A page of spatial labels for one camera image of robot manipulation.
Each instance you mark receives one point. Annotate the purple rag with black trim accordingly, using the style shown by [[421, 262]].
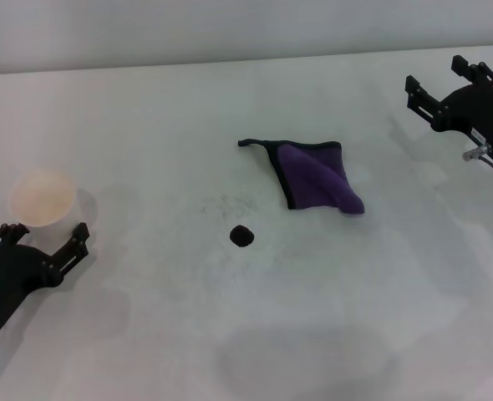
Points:
[[313, 179]]

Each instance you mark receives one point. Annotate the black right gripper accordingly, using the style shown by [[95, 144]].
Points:
[[480, 113]]

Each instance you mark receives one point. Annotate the white paper cup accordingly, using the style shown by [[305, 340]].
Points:
[[42, 196]]

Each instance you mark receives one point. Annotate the small dark brown lump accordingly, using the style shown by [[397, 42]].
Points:
[[242, 236]]

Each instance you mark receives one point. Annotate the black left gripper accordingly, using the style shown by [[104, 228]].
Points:
[[8, 280]]

